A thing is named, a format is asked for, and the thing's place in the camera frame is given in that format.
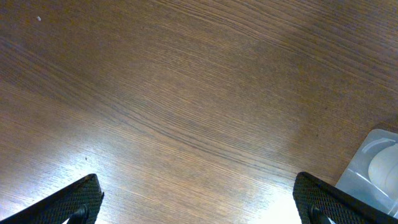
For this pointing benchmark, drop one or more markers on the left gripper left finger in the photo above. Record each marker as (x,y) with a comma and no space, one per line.
(78,202)

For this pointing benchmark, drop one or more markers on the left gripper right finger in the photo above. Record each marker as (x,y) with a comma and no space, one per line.
(320,202)

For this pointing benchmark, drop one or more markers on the cream cup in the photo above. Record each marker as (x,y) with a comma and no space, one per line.
(383,171)

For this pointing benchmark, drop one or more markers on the clear plastic storage container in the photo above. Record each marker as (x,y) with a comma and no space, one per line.
(355,179)

